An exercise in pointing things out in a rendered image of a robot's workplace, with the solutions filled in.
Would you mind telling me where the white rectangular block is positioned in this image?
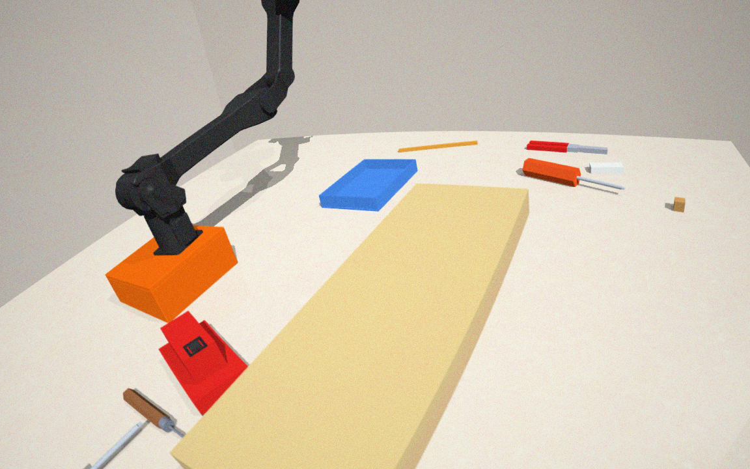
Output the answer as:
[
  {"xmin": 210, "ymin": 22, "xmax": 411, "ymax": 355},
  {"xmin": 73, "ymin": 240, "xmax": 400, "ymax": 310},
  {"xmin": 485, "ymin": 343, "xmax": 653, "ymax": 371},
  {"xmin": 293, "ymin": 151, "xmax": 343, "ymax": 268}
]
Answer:
[{"xmin": 589, "ymin": 162, "xmax": 624, "ymax": 174}]

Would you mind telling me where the orange thin rod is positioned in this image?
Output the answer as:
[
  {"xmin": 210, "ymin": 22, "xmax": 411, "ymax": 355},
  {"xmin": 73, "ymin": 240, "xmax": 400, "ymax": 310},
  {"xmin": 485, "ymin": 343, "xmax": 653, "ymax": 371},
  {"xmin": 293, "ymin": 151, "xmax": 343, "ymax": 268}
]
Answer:
[{"xmin": 398, "ymin": 141, "xmax": 478, "ymax": 152}]

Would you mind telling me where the brown-handled awl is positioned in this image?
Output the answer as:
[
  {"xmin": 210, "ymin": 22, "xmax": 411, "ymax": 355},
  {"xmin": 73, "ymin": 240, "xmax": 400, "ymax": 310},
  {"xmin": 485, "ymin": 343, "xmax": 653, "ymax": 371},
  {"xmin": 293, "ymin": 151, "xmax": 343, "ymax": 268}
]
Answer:
[{"xmin": 123, "ymin": 388, "xmax": 184, "ymax": 438}]

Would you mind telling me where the blue shallow tray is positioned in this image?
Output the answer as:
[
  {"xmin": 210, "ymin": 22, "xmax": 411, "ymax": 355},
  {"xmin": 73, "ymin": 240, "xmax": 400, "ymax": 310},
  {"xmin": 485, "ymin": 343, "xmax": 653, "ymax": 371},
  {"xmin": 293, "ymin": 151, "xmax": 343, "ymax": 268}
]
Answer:
[{"xmin": 319, "ymin": 160, "xmax": 418, "ymax": 212}]

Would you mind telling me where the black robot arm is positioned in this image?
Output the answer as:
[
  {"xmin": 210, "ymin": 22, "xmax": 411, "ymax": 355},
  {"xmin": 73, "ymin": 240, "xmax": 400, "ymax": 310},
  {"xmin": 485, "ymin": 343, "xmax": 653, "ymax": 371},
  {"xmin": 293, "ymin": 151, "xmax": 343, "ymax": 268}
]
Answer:
[{"xmin": 115, "ymin": 0, "xmax": 299, "ymax": 256}]

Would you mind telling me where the tan wooden floor panel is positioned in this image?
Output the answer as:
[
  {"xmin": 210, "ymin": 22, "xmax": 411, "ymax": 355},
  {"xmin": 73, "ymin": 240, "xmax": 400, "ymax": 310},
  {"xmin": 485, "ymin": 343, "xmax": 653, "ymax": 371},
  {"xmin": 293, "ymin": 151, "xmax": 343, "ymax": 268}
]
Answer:
[{"xmin": 170, "ymin": 184, "xmax": 529, "ymax": 469}]

